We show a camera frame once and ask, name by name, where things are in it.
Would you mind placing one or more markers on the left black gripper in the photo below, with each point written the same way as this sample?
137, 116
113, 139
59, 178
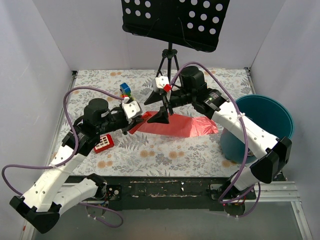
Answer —
127, 122

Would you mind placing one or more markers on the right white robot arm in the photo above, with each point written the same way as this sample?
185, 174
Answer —
189, 87

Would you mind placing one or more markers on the floral patterned table mat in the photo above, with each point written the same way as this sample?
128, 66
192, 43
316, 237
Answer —
144, 154

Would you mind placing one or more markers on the red plastic trash bag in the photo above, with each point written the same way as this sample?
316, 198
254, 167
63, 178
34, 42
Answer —
180, 126

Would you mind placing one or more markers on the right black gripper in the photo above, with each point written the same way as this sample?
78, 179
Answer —
167, 99

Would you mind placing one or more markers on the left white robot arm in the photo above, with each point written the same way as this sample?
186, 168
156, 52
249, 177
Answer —
44, 203

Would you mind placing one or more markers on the red white grid box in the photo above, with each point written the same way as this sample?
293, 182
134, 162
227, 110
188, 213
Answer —
106, 142

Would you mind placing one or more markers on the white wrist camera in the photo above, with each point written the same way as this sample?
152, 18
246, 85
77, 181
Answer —
131, 108
161, 85

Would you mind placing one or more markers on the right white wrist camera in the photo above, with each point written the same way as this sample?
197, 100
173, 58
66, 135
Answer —
161, 85

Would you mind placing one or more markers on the colourful toy brick car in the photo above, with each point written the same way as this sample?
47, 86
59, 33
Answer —
125, 90

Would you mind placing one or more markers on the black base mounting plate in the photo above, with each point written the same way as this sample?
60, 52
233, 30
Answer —
161, 193

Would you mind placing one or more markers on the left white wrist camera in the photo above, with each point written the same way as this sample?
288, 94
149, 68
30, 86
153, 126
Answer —
131, 108

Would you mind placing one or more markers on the aluminium frame rail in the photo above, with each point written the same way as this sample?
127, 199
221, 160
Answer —
279, 191

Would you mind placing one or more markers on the black perforated music stand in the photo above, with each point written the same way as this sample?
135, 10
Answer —
194, 24

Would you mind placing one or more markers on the teal plastic trash bin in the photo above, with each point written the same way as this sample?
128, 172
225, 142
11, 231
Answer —
265, 112

